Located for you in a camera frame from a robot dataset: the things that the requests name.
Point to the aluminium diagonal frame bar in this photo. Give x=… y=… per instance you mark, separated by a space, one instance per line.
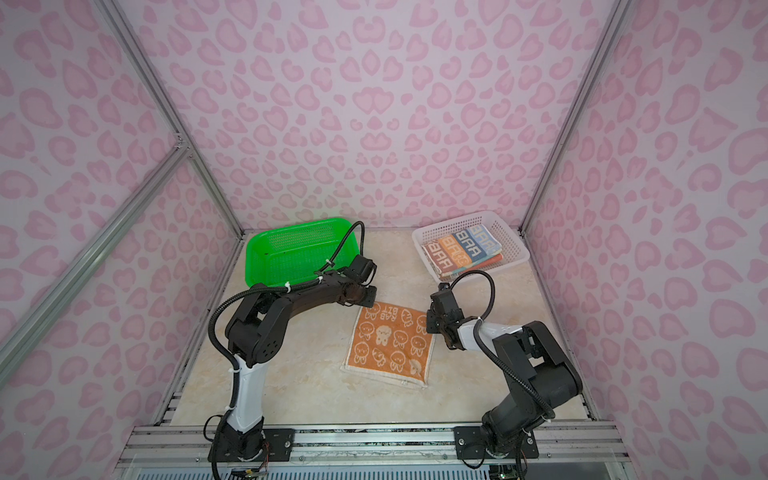
x=37 y=321

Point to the aluminium frame post left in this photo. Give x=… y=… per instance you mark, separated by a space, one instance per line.
x=131 y=45

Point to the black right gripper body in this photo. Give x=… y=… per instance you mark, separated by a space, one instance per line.
x=433 y=327

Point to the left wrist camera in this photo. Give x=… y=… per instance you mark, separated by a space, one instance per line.
x=361 y=269

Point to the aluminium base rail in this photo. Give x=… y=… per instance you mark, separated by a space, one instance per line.
x=556 y=450

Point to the orange blue lettered towel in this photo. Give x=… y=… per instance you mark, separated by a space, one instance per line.
x=471 y=248

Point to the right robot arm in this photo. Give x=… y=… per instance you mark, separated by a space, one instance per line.
x=538 y=373

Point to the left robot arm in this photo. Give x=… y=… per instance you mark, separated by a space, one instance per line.
x=255 y=335

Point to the green plastic basket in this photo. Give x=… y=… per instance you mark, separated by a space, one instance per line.
x=293 y=254

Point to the peach patterned towel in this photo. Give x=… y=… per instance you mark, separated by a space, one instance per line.
x=390 y=343

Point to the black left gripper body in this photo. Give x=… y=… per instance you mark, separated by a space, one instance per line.
x=367 y=298

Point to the aluminium frame post right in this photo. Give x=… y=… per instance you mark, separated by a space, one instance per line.
x=616 y=23

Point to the aluminium frame post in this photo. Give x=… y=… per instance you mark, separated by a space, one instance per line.
x=616 y=23
x=131 y=45

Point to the white plastic basket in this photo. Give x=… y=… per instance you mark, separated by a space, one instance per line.
x=513 y=252

